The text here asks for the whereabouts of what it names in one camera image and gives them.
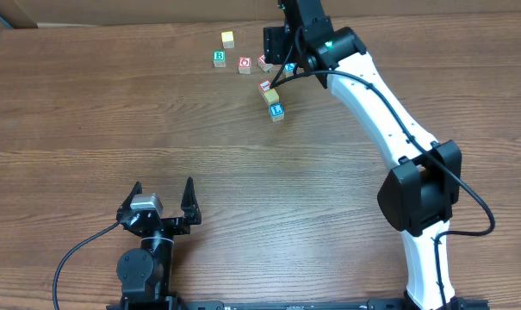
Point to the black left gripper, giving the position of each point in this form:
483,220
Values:
180,224

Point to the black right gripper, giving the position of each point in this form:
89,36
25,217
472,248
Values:
276,38

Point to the red M wooden block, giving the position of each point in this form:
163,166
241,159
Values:
263,64

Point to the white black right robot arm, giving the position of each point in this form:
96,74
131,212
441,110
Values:
418,194

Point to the red O wooden block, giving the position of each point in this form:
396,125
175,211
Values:
244,65

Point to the red I wooden block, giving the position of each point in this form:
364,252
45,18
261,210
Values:
264,87

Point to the yellow top wooden block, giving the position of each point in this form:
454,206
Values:
227,39

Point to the green B wooden block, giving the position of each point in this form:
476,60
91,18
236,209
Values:
219,58

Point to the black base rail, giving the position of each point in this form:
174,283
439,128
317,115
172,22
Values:
179,304

